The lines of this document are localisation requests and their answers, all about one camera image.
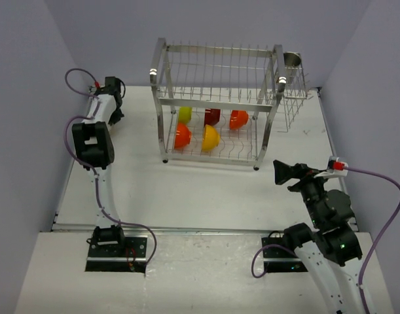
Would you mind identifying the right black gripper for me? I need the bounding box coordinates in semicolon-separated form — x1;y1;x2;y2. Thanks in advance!
272;159;332;226

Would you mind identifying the orange bowl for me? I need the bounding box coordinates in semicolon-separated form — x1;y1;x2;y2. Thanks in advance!
174;122;191;149
229;110;249;130

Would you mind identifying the steel utensil cup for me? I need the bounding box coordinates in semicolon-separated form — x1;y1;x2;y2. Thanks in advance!
283;52;302;84

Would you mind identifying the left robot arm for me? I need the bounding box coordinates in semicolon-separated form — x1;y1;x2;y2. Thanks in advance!
71;77;126;257

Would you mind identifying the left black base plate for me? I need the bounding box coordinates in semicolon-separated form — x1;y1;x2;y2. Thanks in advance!
85;236;147;274

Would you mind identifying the dark red bowl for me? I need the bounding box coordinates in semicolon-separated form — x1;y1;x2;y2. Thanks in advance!
204;109;221;126

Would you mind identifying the steel two-tier dish rack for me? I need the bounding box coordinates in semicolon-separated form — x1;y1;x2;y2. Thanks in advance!
149;38;287;171

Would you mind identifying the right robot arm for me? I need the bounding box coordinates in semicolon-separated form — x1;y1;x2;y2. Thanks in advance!
273;157;377;313

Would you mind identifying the yellow bowl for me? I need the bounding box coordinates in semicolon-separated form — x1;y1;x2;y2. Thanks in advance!
202;124;220;152

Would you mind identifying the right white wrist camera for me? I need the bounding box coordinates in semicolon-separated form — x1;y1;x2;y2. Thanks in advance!
314;156;348;179

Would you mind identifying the lime green bowl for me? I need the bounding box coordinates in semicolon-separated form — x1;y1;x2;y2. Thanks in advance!
178;107;192;124

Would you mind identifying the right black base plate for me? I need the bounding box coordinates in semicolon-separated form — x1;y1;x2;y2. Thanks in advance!
261;230;308;273

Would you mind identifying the wire cutlery basket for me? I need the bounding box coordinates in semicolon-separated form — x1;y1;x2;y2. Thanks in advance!
278;64;308;133

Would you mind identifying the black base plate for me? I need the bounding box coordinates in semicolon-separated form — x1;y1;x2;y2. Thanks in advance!
261;230;308;273
85;236;147;274

